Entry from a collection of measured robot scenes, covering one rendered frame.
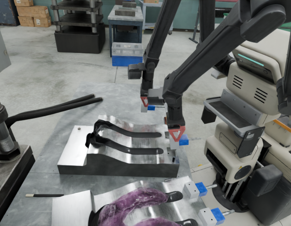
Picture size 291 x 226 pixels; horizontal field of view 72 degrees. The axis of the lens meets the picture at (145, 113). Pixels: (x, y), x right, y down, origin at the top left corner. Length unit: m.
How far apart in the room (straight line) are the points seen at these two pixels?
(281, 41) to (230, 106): 0.33
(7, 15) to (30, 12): 0.63
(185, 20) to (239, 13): 7.00
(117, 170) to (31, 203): 0.33
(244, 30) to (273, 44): 0.43
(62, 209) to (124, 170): 0.29
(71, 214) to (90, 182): 0.22
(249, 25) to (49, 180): 0.86
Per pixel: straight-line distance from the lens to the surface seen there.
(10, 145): 1.09
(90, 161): 0.85
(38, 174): 0.99
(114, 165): 0.85
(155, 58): 0.91
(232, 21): 0.45
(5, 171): 1.08
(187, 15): 7.42
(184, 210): 0.78
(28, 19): 7.51
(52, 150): 1.06
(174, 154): 0.92
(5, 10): 7.60
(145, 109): 1.07
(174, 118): 0.77
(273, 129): 1.30
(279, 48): 0.82
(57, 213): 0.72
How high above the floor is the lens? 1.51
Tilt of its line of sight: 35 degrees down
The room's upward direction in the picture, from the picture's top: 4 degrees clockwise
